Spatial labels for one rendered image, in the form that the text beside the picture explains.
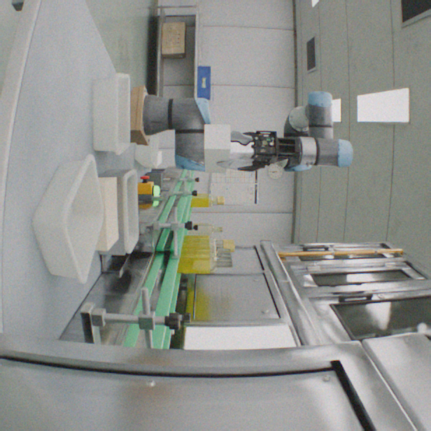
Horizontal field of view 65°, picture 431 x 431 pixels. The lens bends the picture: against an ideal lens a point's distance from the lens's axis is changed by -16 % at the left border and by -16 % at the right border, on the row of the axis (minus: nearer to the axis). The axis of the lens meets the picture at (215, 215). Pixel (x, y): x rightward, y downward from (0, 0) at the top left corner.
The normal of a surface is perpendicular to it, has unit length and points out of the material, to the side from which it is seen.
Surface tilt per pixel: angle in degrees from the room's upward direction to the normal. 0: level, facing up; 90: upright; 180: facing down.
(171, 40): 91
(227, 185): 90
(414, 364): 90
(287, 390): 90
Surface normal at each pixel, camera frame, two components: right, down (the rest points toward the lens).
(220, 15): 0.02, 0.22
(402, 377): 0.01, -0.97
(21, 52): 0.02, -0.13
